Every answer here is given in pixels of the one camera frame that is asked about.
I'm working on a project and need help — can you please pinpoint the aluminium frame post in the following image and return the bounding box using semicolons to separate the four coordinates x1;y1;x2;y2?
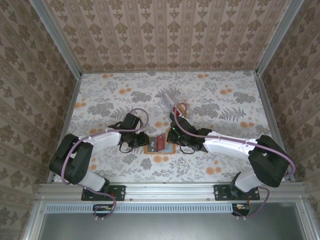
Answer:
28;0;84;77
254;0;305;76

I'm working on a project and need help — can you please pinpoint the black credit card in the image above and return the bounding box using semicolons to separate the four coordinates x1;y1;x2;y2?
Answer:
148;135;159;153

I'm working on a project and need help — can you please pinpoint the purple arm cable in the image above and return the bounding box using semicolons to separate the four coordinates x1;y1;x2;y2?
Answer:
59;107;150;222
173;103;298;222

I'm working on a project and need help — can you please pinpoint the aluminium table side rail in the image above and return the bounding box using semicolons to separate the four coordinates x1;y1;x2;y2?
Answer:
253;70;297;183
46;73;84;184

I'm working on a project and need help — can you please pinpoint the floral patterned table cover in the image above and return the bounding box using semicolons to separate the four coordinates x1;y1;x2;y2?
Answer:
61;71;286;184

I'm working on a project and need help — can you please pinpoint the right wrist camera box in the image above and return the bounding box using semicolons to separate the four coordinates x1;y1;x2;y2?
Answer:
169;115;191;131

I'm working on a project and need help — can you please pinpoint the slotted white cable duct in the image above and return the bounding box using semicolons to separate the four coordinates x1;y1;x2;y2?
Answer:
46;202;251;214

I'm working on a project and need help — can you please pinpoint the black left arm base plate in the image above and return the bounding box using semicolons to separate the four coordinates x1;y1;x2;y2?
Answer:
81;184;126;202

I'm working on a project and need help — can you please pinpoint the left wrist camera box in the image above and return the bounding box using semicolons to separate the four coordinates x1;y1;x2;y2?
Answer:
123;112;142;130

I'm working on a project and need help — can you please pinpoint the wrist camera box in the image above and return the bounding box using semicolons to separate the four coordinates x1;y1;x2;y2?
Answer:
169;115;191;131
123;112;142;130

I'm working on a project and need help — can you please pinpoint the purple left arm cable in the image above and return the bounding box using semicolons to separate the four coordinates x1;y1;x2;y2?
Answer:
59;107;150;222

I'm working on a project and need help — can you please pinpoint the orange credit card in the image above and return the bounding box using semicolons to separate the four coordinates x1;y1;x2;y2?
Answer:
176;101;189;118

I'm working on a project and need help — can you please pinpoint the clear acrylic card stand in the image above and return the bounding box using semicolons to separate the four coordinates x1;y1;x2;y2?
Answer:
159;87;194;122

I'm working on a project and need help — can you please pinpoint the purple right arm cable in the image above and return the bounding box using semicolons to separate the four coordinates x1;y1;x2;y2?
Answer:
173;103;298;222

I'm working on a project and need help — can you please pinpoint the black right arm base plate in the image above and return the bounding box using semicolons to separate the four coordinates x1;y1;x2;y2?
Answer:
213;184;261;202

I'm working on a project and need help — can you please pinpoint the aluminium mounting rail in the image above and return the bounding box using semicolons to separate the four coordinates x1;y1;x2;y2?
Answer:
37;181;305;201

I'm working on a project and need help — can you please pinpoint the grey metal panel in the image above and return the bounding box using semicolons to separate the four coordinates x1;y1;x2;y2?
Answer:
23;200;317;240

